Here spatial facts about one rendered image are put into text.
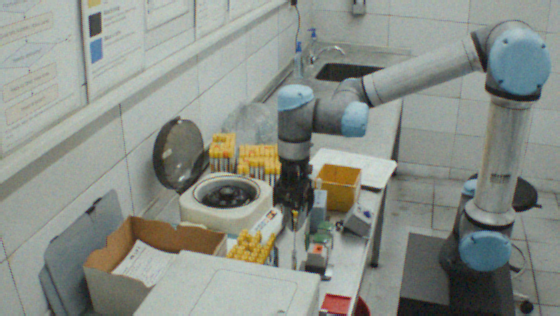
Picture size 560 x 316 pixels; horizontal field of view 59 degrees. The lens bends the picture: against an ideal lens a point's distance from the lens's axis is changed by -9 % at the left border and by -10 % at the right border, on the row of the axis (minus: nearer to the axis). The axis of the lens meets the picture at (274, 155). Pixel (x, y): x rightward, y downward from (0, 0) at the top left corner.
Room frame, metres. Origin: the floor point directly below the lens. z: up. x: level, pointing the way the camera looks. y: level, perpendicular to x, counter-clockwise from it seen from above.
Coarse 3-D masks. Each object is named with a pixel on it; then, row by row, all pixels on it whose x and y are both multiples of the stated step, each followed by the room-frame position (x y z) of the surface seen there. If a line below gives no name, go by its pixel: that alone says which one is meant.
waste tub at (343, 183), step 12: (324, 168) 1.62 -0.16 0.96; (336, 168) 1.61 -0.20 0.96; (348, 168) 1.60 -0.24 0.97; (360, 168) 1.59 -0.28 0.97; (324, 180) 1.62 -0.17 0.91; (336, 180) 1.61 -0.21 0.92; (348, 180) 1.60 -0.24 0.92; (360, 180) 1.57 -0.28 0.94; (336, 192) 1.48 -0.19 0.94; (348, 192) 1.47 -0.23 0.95; (336, 204) 1.48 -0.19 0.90; (348, 204) 1.47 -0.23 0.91
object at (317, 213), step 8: (320, 192) 1.43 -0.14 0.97; (320, 200) 1.38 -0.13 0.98; (312, 208) 1.35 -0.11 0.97; (320, 208) 1.34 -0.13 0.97; (312, 216) 1.35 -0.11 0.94; (320, 216) 1.34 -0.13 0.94; (328, 216) 1.43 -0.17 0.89; (312, 224) 1.35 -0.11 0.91; (304, 232) 1.35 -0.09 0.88; (312, 232) 1.35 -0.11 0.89
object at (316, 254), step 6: (312, 246) 1.18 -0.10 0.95; (318, 246) 1.18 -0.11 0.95; (312, 252) 1.15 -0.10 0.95; (318, 252) 1.15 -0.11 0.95; (324, 252) 1.16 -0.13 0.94; (312, 258) 1.15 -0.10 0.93; (318, 258) 1.15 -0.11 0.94; (324, 258) 1.14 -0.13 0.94; (312, 264) 1.15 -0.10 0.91; (318, 264) 1.15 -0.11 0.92; (324, 264) 1.14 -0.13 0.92
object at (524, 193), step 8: (472, 176) 2.14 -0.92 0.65; (520, 184) 2.06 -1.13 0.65; (528, 184) 2.06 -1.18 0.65; (520, 192) 1.98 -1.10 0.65; (528, 192) 1.98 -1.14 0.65; (536, 192) 1.98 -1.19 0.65; (520, 200) 1.91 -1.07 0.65; (528, 200) 1.91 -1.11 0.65; (536, 200) 1.93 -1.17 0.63; (520, 208) 1.87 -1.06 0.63; (528, 208) 1.89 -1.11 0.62; (520, 248) 2.08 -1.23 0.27; (520, 272) 1.88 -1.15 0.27; (520, 296) 1.92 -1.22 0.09; (528, 296) 1.91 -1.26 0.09; (528, 304) 1.90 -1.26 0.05; (528, 312) 1.88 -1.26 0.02
